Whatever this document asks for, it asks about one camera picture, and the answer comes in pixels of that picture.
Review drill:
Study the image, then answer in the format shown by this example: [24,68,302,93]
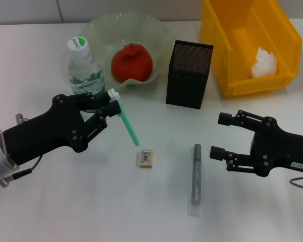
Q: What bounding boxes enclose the black mesh pen holder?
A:
[166,39,215,110]

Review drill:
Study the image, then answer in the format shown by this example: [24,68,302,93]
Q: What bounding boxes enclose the clear green-label water bottle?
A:
[67,36,108,113]

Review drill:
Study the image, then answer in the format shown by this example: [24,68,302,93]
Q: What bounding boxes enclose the green utility knife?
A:
[107,88,140,147]

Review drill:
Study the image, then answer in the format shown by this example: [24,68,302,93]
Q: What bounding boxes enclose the beige eraser with barcode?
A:
[138,148,154,169]

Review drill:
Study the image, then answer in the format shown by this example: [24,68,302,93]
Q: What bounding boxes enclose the left arm cable with plug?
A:
[1,113,44,188]

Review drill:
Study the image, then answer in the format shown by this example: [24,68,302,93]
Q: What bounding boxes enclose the orange knitted toy fruit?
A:
[111,43,154,83]

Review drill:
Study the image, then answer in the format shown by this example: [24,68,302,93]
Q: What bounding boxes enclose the white paper ball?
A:
[250,46,279,79]

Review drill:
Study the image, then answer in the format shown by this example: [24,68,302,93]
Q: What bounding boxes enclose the green wavy glass fruit bowl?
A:
[77,11,176,95]

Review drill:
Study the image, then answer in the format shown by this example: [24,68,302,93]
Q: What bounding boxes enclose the yellow plastic storage bin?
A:
[199,0,303,98]

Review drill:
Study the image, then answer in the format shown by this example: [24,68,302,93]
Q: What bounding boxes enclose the grey marker pen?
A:
[187,143,202,219]

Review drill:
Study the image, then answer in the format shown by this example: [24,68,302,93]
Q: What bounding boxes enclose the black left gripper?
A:
[2,91,122,166]

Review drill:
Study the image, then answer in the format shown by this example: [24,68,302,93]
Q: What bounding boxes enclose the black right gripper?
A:
[209,109,303,177]

